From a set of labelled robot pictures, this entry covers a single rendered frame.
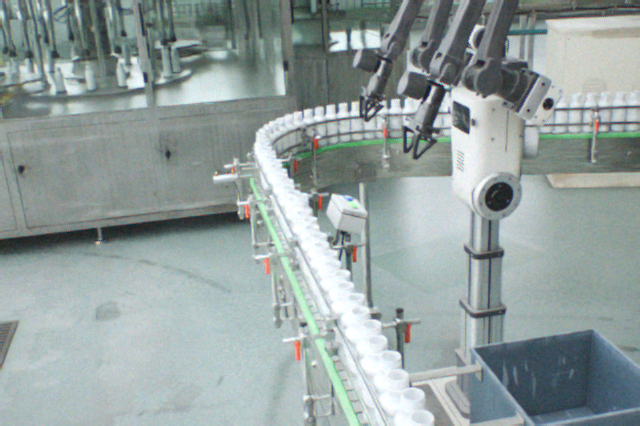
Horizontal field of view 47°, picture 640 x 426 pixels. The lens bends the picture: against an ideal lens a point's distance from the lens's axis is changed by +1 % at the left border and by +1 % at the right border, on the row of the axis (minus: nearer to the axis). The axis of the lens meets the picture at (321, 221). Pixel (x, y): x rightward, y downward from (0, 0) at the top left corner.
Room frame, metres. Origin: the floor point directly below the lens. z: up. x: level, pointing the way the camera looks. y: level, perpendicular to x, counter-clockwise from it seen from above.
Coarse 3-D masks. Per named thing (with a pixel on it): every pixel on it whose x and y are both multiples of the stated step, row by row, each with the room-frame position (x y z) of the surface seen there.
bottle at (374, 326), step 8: (368, 320) 1.24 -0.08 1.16; (376, 320) 1.24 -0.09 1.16; (368, 328) 1.21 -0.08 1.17; (376, 328) 1.21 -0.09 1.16; (368, 336) 1.21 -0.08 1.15; (360, 344) 1.22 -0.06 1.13; (360, 352) 1.20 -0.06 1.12; (360, 360) 1.20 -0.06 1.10; (360, 376) 1.21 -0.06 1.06; (360, 384) 1.21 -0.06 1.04; (360, 392) 1.21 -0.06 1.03
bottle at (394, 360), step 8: (384, 352) 1.12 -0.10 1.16; (392, 352) 1.12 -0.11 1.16; (384, 360) 1.09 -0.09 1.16; (392, 360) 1.12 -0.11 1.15; (400, 360) 1.10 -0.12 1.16; (384, 368) 1.09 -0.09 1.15; (392, 368) 1.09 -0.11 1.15; (400, 368) 1.10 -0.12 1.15; (376, 376) 1.11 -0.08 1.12; (384, 376) 1.09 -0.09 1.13; (376, 384) 1.09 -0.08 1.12; (384, 384) 1.08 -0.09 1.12; (376, 392) 1.09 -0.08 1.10; (376, 408) 1.10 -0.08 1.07; (376, 416) 1.10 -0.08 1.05; (376, 424) 1.10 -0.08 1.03
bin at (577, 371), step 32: (480, 352) 1.48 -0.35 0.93; (512, 352) 1.50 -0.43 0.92; (544, 352) 1.51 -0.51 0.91; (576, 352) 1.53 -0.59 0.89; (608, 352) 1.47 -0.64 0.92; (480, 384) 1.42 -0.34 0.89; (512, 384) 1.50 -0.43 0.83; (544, 384) 1.51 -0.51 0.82; (576, 384) 1.53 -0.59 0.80; (608, 384) 1.46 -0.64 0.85; (480, 416) 1.42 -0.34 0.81; (512, 416) 1.27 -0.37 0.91; (544, 416) 1.51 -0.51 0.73; (576, 416) 1.50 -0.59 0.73; (608, 416) 1.21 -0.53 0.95
